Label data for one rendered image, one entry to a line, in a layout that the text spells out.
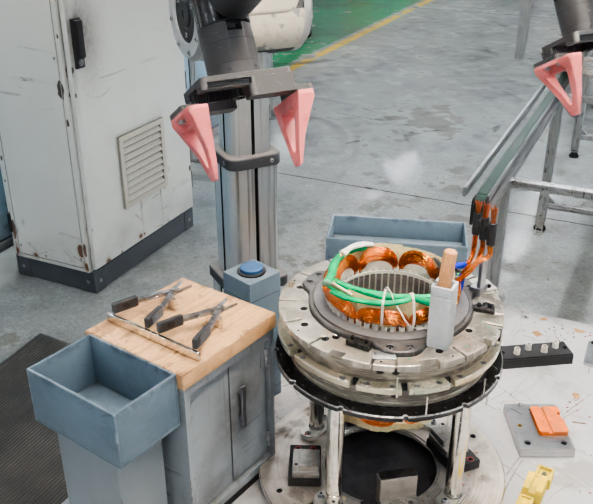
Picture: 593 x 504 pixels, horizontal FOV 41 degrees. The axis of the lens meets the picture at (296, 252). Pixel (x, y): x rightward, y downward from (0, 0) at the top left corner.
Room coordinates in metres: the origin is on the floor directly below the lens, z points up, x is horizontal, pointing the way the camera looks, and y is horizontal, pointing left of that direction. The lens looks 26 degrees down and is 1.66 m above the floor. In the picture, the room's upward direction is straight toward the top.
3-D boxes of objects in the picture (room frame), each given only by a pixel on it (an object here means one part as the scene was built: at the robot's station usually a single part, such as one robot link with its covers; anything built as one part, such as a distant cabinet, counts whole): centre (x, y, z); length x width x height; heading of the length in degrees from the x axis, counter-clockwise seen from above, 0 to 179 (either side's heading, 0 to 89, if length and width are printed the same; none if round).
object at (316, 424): (1.07, -0.03, 0.91); 0.02 x 0.02 x 0.21
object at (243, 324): (0.98, 0.16, 1.05); 0.20 x 0.19 x 0.02; 144
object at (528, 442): (1.08, -0.41, 0.79); 0.12 x 0.09 x 0.02; 0
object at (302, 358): (0.88, -0.04, 1.06); 0.09 x 0.04 x 0.01; 60
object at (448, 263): (0.88, -0.19, 1.20); 0.02 x 0.02 x 0.06
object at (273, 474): (0.99, -0.14, 0.80); 0.39 x 0.39 x 0.01
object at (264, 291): (1.20, 0.08, 0.91); 0.07 x 0.07 x 0.25; 45
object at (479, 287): (1.02, -0.27, 1.15); 0.03 x 0.02 x 0.12; 142
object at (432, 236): (1.30, -0.18, 0.92); 0.25 x 0.11 x 0.28; 81
